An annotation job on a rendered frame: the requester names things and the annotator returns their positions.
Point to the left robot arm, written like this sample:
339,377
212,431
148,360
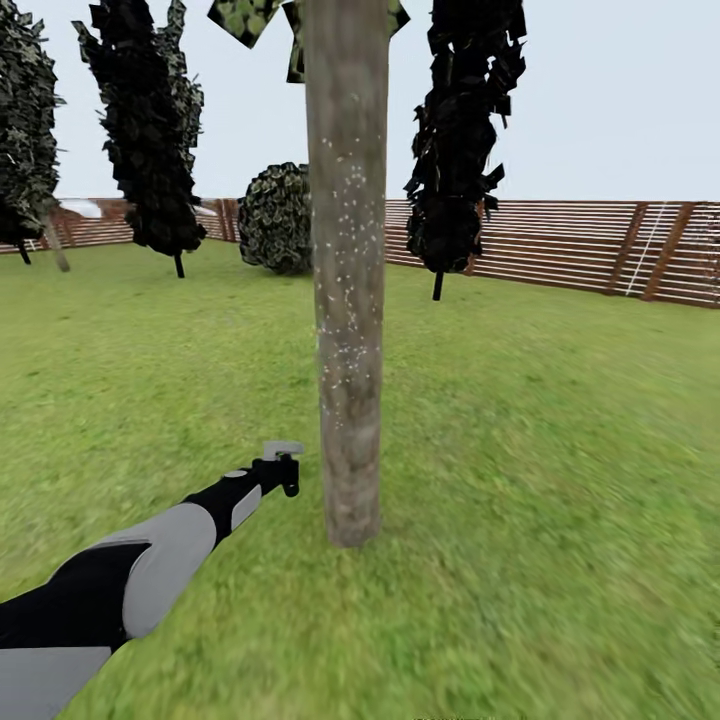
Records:
55,638

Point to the bush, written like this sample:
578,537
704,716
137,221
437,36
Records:
274,219

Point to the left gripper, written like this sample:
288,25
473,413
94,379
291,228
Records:
285,471

